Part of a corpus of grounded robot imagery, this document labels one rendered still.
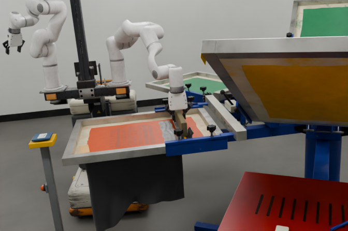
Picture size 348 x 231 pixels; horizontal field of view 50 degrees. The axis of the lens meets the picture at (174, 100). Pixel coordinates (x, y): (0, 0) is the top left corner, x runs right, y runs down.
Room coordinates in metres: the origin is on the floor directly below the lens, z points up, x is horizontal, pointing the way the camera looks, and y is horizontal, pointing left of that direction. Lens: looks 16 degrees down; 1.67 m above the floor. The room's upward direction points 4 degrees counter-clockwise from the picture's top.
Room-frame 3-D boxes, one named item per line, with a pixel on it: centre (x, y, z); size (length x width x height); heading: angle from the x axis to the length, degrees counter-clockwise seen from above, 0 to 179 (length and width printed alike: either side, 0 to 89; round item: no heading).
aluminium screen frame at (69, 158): (1.91, 0.18, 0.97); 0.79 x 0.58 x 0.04; 97
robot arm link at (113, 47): (2.44, 0.35, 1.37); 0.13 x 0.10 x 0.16; 127
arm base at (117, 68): (2.45, 0.36, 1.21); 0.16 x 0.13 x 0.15; 2
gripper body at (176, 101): (1.93, -0.02, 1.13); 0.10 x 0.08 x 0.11; 97
